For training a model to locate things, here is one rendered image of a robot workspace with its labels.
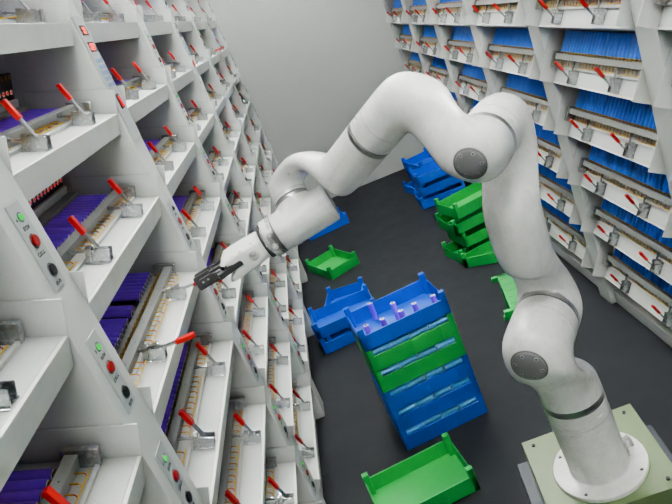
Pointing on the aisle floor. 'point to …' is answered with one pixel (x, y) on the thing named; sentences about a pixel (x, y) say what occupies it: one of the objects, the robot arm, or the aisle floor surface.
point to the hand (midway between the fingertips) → (205, 278)
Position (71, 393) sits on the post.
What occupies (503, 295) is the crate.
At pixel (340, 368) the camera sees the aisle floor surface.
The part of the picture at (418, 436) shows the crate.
